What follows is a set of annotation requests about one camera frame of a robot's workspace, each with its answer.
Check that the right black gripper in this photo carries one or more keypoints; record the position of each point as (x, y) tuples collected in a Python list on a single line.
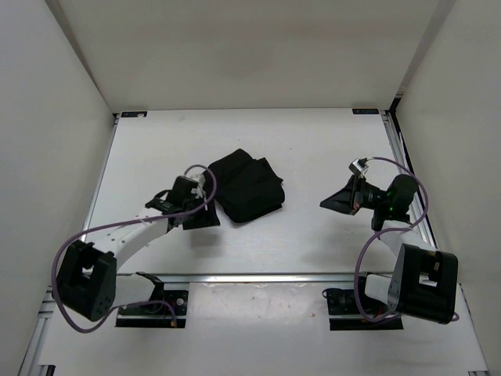
[(349, 199)]

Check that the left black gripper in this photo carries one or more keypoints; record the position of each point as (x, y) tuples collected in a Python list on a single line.
[(207, 218)]

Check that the black skirt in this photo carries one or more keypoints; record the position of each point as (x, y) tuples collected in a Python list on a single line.
[(247, 188)]

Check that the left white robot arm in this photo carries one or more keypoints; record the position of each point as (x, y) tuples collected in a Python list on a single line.
[(85, 274)]

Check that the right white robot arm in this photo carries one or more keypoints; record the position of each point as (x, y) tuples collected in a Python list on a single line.
[(423, 282)]

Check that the right blue corner label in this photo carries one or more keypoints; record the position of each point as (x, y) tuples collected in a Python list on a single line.
[(365, 111)]

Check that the blue corner label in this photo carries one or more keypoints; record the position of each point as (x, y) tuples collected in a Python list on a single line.
[(134, 114), (365, 111)]

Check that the left blue corner label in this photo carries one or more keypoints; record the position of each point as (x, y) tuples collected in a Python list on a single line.
[(134, 114)]

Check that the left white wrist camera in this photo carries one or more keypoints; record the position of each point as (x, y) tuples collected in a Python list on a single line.
[(198, 190)]

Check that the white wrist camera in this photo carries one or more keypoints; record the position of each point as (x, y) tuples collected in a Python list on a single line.
[(359, 167), (198, 190)]

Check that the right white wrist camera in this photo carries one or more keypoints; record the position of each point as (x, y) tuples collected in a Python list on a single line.
[(359, 167)]

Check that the aluminium front rail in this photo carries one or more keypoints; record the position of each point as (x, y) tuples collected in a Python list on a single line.
[(254, 278)]

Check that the aluminium right side rail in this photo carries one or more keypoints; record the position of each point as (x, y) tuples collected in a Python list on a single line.
[(420, 205)]

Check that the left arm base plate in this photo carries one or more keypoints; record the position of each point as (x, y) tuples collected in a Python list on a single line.
[(146, 301)]

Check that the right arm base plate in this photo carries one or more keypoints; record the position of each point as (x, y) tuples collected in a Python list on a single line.
[(344, 315)]

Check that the aluminium left frame rail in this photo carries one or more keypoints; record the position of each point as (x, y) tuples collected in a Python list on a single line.
[(31, 365)]

